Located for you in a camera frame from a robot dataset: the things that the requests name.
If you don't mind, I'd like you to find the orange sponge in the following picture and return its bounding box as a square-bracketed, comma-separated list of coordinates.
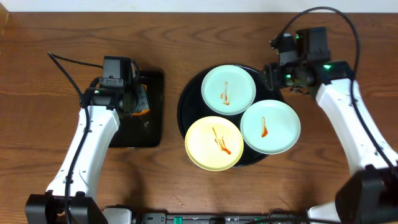
[131, 109, 150, 116]

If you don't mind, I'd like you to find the light green plate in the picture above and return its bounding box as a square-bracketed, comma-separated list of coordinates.
[201, 65, 256, 115]
[240, 100, 301, 155]

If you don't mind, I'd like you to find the yellow plate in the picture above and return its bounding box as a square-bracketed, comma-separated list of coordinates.
[185, 116, 244, 172]

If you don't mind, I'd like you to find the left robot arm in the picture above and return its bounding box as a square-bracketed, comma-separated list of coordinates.
[25, 78, 149, 223]

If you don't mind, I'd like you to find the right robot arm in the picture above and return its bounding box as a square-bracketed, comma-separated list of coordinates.
[259, 61, 397, 223]

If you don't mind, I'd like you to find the black rectangular tray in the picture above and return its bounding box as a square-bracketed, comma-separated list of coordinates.
[109, 70, 164, 148]

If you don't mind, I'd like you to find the black round tray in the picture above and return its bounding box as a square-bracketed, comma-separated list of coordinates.
[177, 64, 284, 167]

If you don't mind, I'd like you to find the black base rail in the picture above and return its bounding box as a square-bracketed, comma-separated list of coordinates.
[102, 205, 312, 224]

